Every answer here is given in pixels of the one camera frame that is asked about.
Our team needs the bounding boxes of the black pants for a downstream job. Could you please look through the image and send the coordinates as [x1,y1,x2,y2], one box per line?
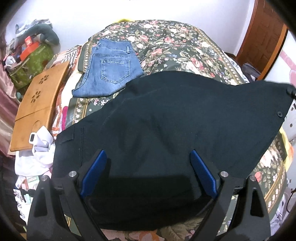
[52,71,295,231]

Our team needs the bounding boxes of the white crumpled clothing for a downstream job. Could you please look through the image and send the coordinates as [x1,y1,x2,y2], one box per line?
[15,126,56,177]

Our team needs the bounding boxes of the wooden lap board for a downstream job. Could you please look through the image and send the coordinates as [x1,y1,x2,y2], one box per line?
[10,61,69,152]

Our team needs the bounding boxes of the striped pink curtain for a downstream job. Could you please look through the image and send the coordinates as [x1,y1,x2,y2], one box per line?
[1,32,19,158]

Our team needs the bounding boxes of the grey bag by door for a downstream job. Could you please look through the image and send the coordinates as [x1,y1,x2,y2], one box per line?
[241,63,261,82]

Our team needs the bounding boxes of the folded blue jeans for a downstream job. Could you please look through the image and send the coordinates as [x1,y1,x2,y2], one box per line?
[72,39,144,98]

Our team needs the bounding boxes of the green patterned storage bag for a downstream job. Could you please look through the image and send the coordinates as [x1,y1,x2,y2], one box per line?
[9,43,54,90]

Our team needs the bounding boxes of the floral green bedspread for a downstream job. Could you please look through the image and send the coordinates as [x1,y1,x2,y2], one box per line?
[62,20,293,233]

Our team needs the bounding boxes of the orange box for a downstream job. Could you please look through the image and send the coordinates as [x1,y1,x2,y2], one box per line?
[20,42,40,61]

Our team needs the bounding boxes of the grey plush pillow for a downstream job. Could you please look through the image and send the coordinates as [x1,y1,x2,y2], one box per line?
[16,23,60,46]

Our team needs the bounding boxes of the brown wooden door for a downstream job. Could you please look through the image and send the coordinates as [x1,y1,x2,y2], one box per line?
[236,0,288,80]

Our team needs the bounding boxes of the yellow headboard tube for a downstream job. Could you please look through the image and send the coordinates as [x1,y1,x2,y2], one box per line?
[118,19,131,23]

